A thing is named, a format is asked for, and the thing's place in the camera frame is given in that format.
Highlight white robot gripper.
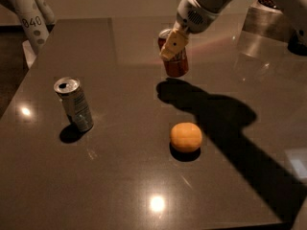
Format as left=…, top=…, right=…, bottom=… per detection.
left=159, top=0, right=221, bottom=61

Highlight red coke can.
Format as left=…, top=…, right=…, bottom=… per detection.
left=157, top=29, right=189, bottom=78

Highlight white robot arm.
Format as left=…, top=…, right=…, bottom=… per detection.
left=160, top=0, right=307, bottom=60

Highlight silver soda can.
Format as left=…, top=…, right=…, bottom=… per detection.
left=54, top=77, right=94, bottom=132

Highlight coffee bean dispenser jar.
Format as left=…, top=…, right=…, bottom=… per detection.
left=243, top=0, right=295, bottom=42

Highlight orange fruit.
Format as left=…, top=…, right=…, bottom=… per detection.
left=170, top=123, right=202, bottom=153

